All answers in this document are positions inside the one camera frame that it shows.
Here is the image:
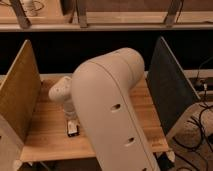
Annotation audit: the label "left wooden side panel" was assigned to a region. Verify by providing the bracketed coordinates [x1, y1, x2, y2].
[0, 40, 41, 171]

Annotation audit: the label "right dark side panel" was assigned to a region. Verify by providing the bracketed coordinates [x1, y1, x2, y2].
[147, 37, 201, 139]

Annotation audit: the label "white cup on shelf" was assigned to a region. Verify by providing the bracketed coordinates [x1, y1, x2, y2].
[23, 0, 37, 17]

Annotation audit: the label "black cables on floor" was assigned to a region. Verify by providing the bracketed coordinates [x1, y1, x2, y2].
[171, 56, 213, 171]

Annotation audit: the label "wooden shelf rail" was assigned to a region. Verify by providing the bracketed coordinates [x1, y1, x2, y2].
[0, 0, 213, 33]

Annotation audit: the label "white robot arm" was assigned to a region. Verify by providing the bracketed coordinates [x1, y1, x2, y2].
[49, 48, 160, 171]

